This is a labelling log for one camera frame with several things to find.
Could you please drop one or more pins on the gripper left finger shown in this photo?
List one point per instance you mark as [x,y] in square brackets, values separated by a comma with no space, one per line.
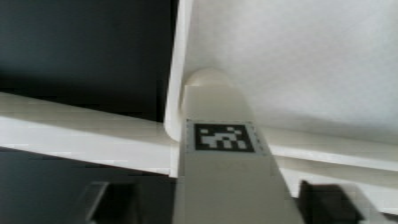
[109,204]

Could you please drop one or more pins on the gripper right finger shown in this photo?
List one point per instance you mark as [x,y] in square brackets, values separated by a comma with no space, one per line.
[333,204]

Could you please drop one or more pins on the white desk leg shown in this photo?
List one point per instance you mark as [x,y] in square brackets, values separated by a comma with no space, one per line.
[231,190]

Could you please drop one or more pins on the white desk tabletop tray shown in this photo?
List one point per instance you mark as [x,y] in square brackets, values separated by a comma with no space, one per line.
[308,54]

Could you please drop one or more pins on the white U-shaped obstacle fence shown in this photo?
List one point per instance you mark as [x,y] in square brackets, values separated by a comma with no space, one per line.
[88,135]

